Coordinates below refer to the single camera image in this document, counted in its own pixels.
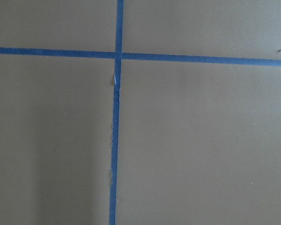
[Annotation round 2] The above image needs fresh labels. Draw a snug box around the brown paper table cover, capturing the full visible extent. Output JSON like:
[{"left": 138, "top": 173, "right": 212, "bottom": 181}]
[{"left": 0, "top": 0, "right": 281, "bottom": 225}]

